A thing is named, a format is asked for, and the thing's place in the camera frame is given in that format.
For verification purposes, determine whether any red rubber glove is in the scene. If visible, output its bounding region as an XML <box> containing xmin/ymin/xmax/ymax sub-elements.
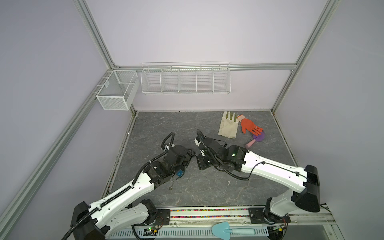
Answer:
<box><xmin>237</xmin><ymin>115</ymin><xmax>264</xmax><ymax>136</ymax></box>

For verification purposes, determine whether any beige fabric glove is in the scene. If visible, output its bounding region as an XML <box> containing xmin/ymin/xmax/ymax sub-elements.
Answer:
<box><xmin>218</xmin><ymin>111</ymin><xmax>239</xmax><ymax>139</ymax></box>

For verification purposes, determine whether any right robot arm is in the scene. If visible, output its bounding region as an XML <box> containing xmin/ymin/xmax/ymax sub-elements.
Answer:
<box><xmin>195</xmin><ymin>137</ymin><xmax>322</xmax><ymax>225</ymax></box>

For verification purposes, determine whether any white mesh box basket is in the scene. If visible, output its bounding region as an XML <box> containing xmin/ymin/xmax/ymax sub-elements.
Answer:
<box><xmin>96</xmin><ymin>70</ymin><xmax>140</xmax><ymax>111</ymax></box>

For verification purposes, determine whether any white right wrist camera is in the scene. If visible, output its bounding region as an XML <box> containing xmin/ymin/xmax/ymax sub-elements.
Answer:
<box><xmin>195</xmin><ymin>130</ymin><xmax>207</xmax><ymax>149</ymax></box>

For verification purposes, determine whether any teal garden trowel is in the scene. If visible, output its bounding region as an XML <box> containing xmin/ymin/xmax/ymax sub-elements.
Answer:
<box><xmin>212</xmin><ymin>222</ymin><xmax>256</xmax><ymax>240</ymax></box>

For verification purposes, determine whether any aluminium frame profile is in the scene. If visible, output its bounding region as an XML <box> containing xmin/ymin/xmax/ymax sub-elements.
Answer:
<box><xmin>1</xmin><ymin>1</ymin><xmax>340</xmax><ymax>240</ymax></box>

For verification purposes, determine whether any white wire shelf basket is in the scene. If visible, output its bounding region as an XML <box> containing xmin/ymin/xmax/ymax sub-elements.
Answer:
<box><xmin>141</xmin><ymin>62</ymin><xmax>232</xmax><ymax>94</ymax></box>

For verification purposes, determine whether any blue padlock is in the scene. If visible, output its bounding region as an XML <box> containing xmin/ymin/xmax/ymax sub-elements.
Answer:
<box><xmin>176</xmin><ymin>170</ymin><xmax>185</xmax><ymax>178</ymax></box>

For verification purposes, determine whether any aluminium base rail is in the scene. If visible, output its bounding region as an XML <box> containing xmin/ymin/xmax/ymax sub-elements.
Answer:
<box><xmin>155</xmin><ymin>206</ymin><xmax>336</xmax><ymax>227</ymax></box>

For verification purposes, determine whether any white slotted cable duct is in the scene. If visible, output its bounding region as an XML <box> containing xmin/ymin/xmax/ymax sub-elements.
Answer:
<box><xmin>109</xmin><ymin>227</ymin><xmax>270</xmax><ymax>240</ymax></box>

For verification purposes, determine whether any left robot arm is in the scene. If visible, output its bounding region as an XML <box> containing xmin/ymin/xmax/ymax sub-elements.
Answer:
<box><xmin>63</xmin><ymin>132</ymin><xmax>196</xmax><ymax>240</ymax></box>

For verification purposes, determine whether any purple pink brush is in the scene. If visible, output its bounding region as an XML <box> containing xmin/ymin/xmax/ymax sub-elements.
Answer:
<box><xmin>245</xmin><ymin>131</ymin><xmax>265</xmax><ymax>149</ymax></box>

